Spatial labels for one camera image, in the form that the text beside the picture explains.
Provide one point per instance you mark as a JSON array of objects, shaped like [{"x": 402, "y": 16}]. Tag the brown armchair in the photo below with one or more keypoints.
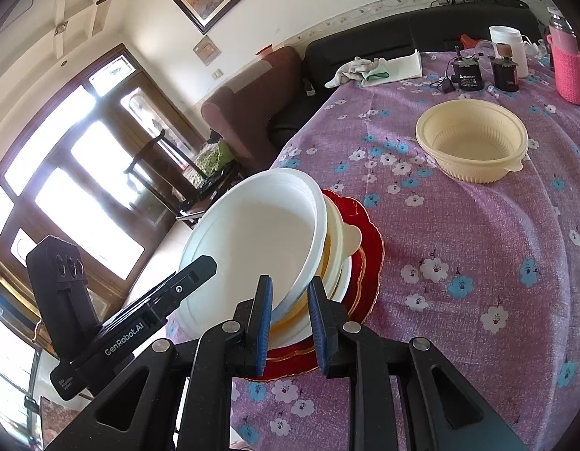
[{"x": 257, "y": 94}]

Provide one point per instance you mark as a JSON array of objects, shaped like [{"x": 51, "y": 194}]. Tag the white cloth bag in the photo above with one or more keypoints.
[{"x": 402, "y": 65}]

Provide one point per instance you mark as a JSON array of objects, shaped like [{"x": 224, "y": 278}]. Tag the white plastic cup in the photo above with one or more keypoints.
[{"x": 506, "y": 37}]

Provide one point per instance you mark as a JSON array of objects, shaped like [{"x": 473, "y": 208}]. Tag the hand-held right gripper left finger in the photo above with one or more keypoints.
[{"x": 266, "y": 319}]

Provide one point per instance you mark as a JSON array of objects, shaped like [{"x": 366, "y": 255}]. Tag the purple floral tablecloth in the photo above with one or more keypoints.
[{"x": 459, "y": 268}]

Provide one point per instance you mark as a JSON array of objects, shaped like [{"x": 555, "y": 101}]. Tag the red glass plate gold rim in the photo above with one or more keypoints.
[{"x": 375, "y": 268}]

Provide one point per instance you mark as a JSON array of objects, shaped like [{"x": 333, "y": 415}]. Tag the orange cloth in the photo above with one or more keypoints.
[{"x": 469, "y": 41}]

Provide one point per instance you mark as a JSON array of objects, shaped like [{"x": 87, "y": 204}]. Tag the wooden glazed door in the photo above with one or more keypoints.
[{"x": 111, "y": 98}]

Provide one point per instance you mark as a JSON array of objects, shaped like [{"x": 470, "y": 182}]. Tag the pair of white gloves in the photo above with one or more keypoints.
[{"x": 351, "y": 70}]

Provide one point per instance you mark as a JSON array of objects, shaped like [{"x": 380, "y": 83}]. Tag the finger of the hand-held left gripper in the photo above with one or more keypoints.
[{"x": 186, "y": 282}]

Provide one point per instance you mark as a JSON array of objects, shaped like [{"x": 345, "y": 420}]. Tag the white plastic bowl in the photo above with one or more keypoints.
[
  {"x": 342, "y": 277},
  {"x": 252, "y": 225}
]

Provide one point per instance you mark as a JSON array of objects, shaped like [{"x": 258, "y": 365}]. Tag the black jar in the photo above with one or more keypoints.
[
  {"x": 505, "y": 77},
  {"x": 467, "y": 77}
]

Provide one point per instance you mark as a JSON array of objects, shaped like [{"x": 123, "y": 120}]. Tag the green cushion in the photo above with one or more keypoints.
[{"x": 219, "y": 155}]

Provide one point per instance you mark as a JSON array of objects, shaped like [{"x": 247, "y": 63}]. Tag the square wall plaque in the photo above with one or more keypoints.
[{"x": 206, "y": 50}]

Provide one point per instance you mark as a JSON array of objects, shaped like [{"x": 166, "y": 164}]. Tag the cream plastic bowl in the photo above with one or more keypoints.
[
  {"x": 468, "y": 136},
  {"x": 341, "y": 239}
]

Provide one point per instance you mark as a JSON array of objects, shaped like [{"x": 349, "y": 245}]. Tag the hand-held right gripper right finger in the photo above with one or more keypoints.
[{"x": 318, "y": 324}]

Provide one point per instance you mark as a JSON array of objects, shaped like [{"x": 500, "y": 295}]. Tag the black power adapter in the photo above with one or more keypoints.
[{"x": 446, "y": 86}]

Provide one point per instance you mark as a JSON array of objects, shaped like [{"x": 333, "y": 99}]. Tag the dark wooden chair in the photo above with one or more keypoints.
[{"x": 214, "y": 188}]

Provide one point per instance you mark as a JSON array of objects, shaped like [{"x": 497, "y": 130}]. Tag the black sofa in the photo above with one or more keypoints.
[{"x": 365, "y": 42}]

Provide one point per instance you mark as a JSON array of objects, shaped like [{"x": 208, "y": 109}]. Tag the bottle with pink knit sleeve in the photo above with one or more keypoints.
[{"x": 569, "y": 70}]

